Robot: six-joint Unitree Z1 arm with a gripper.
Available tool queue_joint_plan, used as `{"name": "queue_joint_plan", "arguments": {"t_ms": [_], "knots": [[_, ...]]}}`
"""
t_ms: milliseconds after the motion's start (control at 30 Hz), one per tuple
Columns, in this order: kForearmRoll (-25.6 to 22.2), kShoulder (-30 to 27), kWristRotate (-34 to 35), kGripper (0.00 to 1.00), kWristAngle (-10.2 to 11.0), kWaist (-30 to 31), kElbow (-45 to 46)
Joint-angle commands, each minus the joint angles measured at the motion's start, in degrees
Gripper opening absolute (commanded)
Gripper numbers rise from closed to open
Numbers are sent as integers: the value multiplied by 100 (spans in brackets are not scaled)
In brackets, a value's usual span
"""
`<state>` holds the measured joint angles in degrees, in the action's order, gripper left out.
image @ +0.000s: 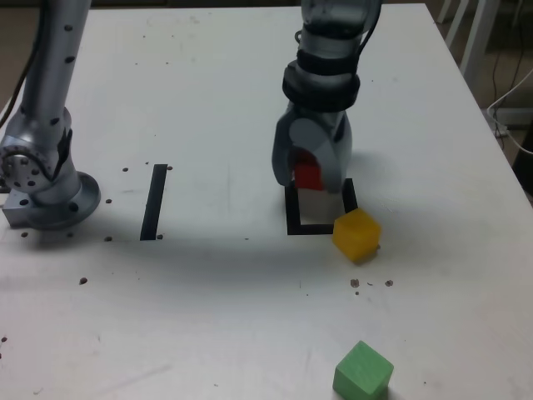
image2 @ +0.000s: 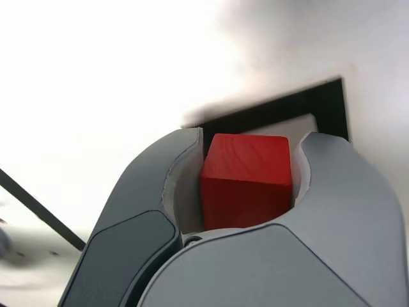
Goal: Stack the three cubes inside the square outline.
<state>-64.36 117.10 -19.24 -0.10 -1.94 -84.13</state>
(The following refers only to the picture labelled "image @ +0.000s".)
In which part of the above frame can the black tape strip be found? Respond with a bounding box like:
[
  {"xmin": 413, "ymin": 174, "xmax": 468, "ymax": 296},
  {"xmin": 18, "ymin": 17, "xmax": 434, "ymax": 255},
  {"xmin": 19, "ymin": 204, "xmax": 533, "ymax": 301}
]
[{"xmin": 139, "ymin": 163, "xmax": 168, "ymax": 242}]

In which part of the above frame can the red cube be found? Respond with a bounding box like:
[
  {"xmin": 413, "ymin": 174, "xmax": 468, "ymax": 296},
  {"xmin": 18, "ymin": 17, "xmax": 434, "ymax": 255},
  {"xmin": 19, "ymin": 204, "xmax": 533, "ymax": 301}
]
[{"xmin": 293, "ymin": 148, "xmax": 326, "ymax": 193}]

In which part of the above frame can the yellow cube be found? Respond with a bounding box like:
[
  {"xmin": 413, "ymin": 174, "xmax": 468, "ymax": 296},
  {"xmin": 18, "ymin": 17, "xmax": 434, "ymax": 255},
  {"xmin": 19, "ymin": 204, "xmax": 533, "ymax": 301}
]
[{"xmin": 331, "ymin": 207, "xmax": 382, "ymax": 263}]

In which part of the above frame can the black tape square outline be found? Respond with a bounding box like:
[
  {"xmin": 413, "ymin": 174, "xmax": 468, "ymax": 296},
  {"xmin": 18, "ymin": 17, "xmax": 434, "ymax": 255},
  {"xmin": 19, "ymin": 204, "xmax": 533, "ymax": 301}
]
[{"xmin": 285, "ymin": 177, "xmax": 359, "ymax": 237}]

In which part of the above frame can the white cable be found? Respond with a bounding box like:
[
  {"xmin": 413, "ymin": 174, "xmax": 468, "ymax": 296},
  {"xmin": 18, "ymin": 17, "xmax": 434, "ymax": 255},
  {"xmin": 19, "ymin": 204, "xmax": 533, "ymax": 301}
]
[{"xmin": 486, "ymin": 68, "xmax": 533, "ymax": 156}]

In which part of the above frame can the white furniture leg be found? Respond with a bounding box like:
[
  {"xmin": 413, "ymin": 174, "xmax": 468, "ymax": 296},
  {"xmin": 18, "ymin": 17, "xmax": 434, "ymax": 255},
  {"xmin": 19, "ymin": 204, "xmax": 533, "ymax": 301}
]
[
  {"xmin": 457, "ymin": 0, "xmax": 500, "ymax": 80},
  {"xmin": 443, "ymin": 0, "xmax": 471, "ymax": 47}
]

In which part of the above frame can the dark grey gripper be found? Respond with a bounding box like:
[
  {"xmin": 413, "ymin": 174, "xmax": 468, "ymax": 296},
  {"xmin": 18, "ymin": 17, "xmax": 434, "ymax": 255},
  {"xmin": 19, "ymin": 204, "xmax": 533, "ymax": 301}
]
[{"xmin": 272, "ymin": 103, "xmax": 356, "ymax": 195}]

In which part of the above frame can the green cube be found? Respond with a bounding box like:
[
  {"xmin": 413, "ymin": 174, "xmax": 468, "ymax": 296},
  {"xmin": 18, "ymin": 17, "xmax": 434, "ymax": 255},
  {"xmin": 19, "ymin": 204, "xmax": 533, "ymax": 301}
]
[{"xmin": 331, "ymin": 340, "xmax": 395, "ymax": 400}]

